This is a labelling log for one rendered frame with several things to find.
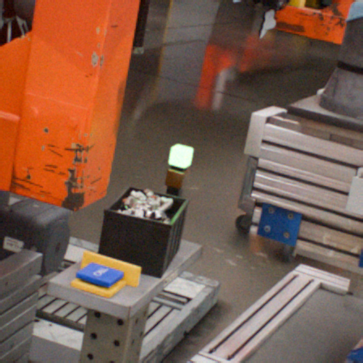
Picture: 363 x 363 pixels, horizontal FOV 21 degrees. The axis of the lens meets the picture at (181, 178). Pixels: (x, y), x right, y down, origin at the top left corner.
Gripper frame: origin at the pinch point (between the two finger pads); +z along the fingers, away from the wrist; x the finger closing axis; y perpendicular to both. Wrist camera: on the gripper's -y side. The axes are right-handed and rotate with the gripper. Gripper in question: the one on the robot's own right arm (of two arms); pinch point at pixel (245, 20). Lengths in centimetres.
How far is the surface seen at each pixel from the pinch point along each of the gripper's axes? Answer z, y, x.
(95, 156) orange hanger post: 80, 78, -40
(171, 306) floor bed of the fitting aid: 83, 26, 33
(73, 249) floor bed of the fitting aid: 87, -13, 17
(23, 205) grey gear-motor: 94, 43, -29
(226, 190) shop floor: 12, -97, 95
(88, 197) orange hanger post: 87, 76, -34
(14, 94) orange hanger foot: 82, 67, -58
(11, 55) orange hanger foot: 77, 67, -64
